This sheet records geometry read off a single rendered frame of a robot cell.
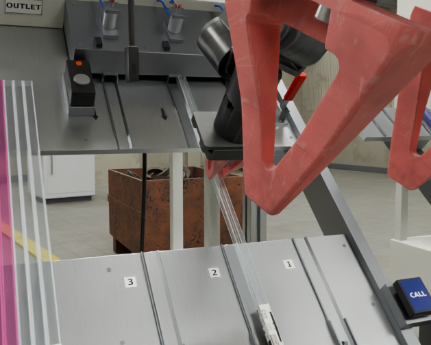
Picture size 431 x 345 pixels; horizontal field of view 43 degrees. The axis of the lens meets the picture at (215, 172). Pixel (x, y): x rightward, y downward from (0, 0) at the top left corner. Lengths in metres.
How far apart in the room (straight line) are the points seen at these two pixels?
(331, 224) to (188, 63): 0.36
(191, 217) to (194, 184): 0.22
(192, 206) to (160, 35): 2.78
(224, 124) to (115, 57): 0.27
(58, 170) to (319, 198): 6.33
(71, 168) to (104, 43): 6.29
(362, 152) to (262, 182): 11.54
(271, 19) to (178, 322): 0.53
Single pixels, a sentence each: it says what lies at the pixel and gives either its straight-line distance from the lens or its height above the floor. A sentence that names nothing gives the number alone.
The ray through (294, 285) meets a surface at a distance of 0.75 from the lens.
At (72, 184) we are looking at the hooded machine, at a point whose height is 0.23.
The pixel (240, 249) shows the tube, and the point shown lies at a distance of 0.72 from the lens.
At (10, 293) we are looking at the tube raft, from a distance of 0.66.
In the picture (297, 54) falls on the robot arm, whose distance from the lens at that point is 0.65.
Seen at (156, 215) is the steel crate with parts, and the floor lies 0.41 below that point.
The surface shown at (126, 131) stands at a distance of 0.85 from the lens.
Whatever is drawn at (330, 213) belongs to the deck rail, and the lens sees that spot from 0.87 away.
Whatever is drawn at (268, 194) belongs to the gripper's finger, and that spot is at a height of 0.99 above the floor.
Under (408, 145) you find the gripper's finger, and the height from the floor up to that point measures 1.01.
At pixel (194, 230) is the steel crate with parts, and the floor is 0.29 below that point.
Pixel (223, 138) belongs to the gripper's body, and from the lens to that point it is 0.72.
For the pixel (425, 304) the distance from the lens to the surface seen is 0.77.
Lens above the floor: 1.02
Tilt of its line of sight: 5 degrees down
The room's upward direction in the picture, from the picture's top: straight up
